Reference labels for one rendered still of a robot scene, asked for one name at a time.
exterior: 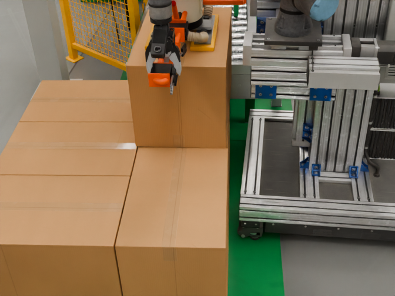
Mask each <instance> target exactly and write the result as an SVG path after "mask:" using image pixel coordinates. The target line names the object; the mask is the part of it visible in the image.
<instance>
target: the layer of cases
mask: <svg viewBox="0 0 395 296"><path fill-rule="evenodd" d="M229 146H230V105H229V120H228V128H227V143H226V148H225V149H222V148H199V147H154V146H136V145H135V135H134V129H133V120H132V110H131V105H130V95H129V85H128V80H42V82H41V83H40V85H39V87H38V88H37V90H36V92H35V94H34V96H33V98H32V99H31V101H30V103H29V105H28V107H27V108H26V110H25V112H24V114H23V115H22V117H21V119H20V121H19V123H18V124H17V126H16V128H15V130H14V132H13V134H12V135H11V137H10V139H9V141H8V142H7V144H6V146H5V148H4V150H3V152H2V153H1V155H0V296H227V238H228V207H229Z"/></svg>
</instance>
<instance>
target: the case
mask: <svg viewBox="0 0 395 296"><path fill-rule="evenodd" d="M212 14H218V15H219V21H218V26H217V33H216V41H215V49H214V51H190V44H191V41H185V42H182V43H181V44H180V48H179V50H180V53H181V48H182V46H183V45H184V43H186V47H187V48H186V50H187V52H186V53H185V55H184V57H182V56H181V57H180V61H181V67H182V70H181V74H180V76H179V75H178V74H177V75H178V80H177V84H176V86H174V88H173V94H172V95H171V94H170V87H149V79H148V71H147V68H146V59H145V51H146V50H145V45H146V42H147V40H148V36H149V34H150V30H151V29H152V25H153V23H151V22H150V16H149V9H148V12H147V14H146V16H145V20H144V22H143V24H142V27H141V29H140V32H139V35H138V37H137V40H136V42H135V45H134V47H133V50H132V53H131V55H130V57H129V60H128V63H127V65H126V70H127V76H128V85H129V95H130V105H131V110H132V120H133V129H134V135H135V145H136V146H154V147H199V148H222V149H225V148H226V143H227V128H228V120H229V105H230V90H231V82H232V8H231V7H213V12H212Z"/></svg>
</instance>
